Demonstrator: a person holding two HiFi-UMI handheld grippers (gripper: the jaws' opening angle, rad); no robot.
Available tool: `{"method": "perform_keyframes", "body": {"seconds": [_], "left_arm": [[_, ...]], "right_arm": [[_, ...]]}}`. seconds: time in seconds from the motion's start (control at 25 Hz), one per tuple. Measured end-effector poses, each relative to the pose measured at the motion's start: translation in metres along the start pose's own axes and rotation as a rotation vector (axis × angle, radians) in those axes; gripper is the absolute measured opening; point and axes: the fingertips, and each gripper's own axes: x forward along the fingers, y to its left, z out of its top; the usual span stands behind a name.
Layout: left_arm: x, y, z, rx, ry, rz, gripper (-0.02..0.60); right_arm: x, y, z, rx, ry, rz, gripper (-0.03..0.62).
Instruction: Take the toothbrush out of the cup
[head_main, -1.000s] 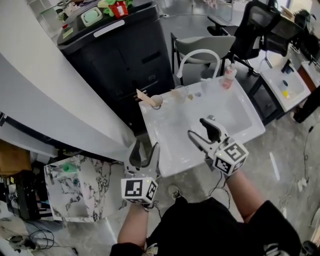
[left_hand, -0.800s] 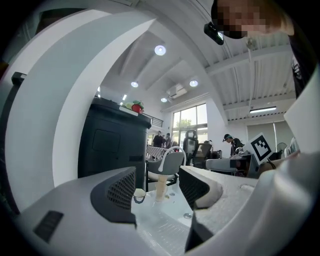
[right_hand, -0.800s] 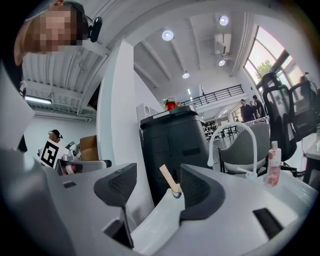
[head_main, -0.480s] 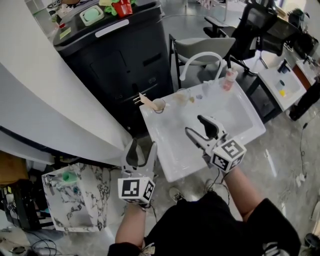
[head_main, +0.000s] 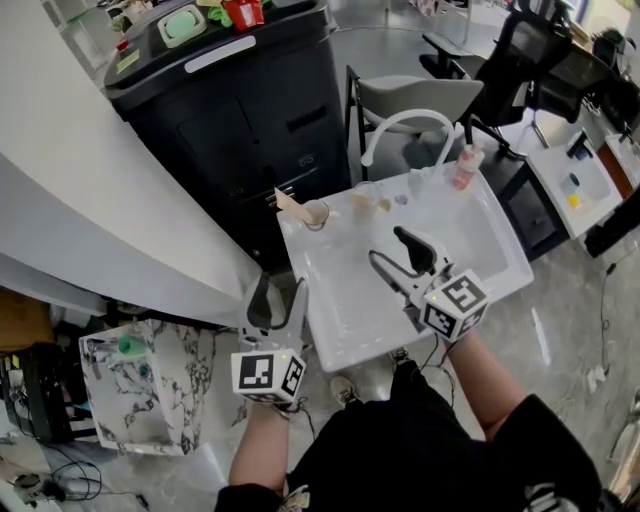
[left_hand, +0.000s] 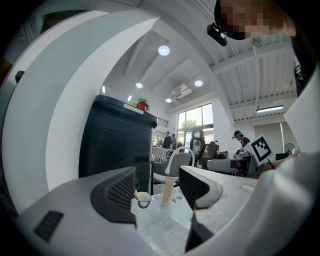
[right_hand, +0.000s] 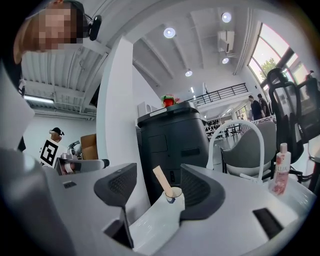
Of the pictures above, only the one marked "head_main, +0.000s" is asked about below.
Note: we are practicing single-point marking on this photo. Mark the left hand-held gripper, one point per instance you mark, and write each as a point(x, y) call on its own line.
point(265, 372)

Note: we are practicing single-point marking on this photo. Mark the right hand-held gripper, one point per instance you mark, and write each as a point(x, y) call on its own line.
point(455, 305)

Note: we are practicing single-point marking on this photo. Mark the clear glass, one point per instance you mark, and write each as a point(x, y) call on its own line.
point(367, 212)

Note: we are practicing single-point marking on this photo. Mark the person's right forearm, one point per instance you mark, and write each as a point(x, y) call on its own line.
point(487, 385)

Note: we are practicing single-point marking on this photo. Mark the person's left forearm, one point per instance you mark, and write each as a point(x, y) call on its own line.
point(260, 450)

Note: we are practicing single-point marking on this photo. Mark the green plastic bin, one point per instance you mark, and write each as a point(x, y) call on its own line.
point(131, 346)

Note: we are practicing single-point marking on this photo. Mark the small tan object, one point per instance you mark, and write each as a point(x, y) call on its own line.
point(384, 205)

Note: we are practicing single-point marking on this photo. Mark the small purple object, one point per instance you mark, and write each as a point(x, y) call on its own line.
point(401, 200)

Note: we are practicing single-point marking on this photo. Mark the large white sink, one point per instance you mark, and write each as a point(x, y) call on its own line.
point(350, 300)

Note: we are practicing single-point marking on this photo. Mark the person's right shoe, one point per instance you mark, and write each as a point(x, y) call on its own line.
point(401, 356)

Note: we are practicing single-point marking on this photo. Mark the person's shoe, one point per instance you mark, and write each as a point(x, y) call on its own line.
point(401, 356)
point(345, 391)

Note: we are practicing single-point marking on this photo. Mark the person's left shoe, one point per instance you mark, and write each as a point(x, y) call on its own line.
point(345, 391)

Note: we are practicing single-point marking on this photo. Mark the pink bottle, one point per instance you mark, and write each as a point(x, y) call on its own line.
point(465, 167)

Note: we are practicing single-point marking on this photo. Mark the white curved faucet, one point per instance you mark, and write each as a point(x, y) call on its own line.
point(415, 116)

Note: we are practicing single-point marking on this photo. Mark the marble pattern box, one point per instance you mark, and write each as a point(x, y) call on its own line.
point(150, 400)

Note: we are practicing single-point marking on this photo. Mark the grey chair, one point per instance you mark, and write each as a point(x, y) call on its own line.
point(415, 97)

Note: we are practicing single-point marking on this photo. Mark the small yellow object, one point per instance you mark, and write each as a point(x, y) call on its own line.
point(575, 201)

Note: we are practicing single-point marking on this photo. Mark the large black cabinet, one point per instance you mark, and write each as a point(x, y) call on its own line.
point(225, 130)

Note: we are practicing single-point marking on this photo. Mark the person's black clothes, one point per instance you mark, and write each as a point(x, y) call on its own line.
point(400, 460)

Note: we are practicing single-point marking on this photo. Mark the black faucet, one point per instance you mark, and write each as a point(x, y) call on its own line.
point(579, 144)

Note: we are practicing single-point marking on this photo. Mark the white power adapter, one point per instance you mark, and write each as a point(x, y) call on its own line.
point(596, 379)

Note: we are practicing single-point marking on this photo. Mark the black high-back office chair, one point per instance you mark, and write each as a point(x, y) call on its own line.
point(520, 65)

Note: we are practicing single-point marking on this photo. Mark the wooden table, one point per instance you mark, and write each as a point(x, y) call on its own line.
point(622, 165)

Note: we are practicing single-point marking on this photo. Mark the black rack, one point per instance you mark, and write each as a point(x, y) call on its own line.
point(45, 395)

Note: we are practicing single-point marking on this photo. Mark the black mesh office chair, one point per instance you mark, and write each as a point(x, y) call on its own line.
point(585, 85)

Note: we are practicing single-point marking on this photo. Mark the cardboard box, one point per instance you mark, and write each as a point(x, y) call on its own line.
point(25, 320)

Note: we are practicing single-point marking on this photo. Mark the white tray with green soap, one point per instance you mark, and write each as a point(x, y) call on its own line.
point(181, 26)

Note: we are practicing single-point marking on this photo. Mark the green cloth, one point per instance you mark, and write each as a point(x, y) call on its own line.
point(219, 15)

